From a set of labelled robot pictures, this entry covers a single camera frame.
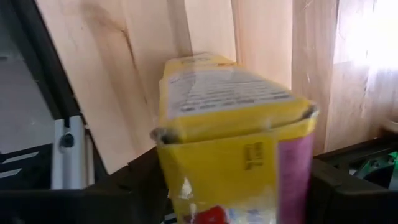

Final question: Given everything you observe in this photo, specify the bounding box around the silver metal bracket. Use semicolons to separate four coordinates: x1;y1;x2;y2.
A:
51;116;94;190

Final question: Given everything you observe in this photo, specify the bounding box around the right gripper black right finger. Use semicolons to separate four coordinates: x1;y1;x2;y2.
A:
306;160;398;224

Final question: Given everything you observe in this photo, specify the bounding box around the black metal table frame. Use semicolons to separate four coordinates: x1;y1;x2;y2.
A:
9;0;108;187

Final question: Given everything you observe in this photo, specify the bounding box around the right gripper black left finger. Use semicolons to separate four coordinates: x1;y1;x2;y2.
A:
0;147;174;224

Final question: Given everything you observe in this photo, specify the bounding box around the yellow Corn Pops cereal box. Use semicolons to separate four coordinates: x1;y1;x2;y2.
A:
150;52;320;224

